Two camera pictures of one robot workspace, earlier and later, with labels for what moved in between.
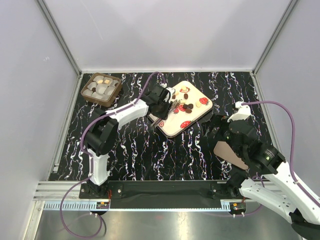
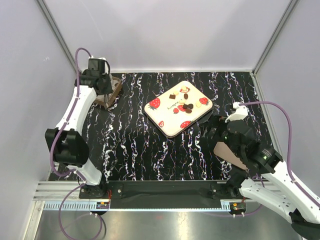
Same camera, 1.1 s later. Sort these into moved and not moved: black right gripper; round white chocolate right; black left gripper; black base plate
Moved: black left gripper
Not moved: black base plate; black right gripper; round white chocolate right
